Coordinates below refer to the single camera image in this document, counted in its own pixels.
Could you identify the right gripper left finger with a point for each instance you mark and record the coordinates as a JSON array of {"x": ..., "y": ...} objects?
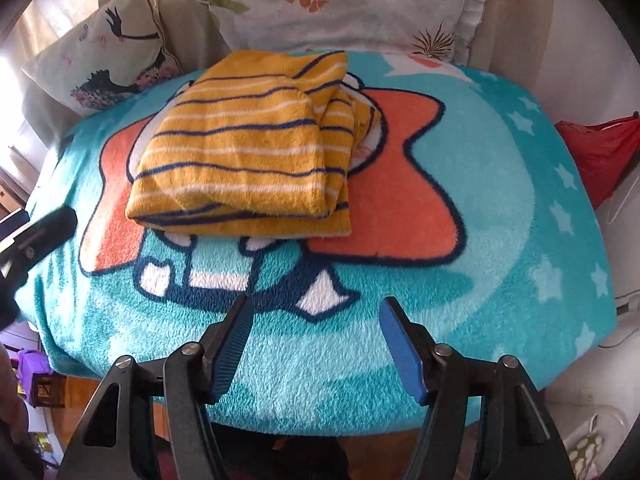
[{"x": 116, "y": 439}]

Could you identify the yellow striped knit sweater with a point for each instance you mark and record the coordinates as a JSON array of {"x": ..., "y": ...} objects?
[{"x": 260, "y": 145}]

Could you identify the person's left hand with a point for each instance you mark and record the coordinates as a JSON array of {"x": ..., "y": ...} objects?
[{"x": 12, "y": 408}]

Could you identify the patterned white bag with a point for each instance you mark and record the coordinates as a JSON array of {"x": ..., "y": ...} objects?
[{"x": 594, "y": 436}]

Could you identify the purple cloth on stool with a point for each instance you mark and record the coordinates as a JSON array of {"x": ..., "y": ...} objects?
[{"x": 32, "y": 363}]

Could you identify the cream cushion black silhouette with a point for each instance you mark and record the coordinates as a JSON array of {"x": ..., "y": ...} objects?
[{"x": 117, "y": 52}]

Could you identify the turquoise star fleece blanket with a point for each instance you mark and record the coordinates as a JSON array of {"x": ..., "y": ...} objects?
[{"x": 465, "y": 206}]

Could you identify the red plastic bag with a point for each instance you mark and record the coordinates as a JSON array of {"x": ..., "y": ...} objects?
[{"x": 602, "y": 153}]

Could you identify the beige upholstered headboard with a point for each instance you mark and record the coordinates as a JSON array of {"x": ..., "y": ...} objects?
[{"x": 510, "y": 42}]

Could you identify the white leaf print pillow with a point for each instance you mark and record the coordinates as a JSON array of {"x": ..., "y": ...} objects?
[{"x": 441, "y": 30}]

